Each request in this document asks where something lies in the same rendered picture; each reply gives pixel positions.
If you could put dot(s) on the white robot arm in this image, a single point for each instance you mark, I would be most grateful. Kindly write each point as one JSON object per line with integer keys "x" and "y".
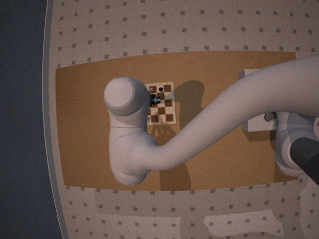
{"x": 288, "y": 92}

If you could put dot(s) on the brown and cream chessboard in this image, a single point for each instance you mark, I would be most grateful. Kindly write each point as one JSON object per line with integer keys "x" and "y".
{"x": 164, "y": 112}

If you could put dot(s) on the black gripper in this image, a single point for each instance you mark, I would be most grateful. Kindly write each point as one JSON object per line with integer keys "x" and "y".
{"x": 155, "y": 100}

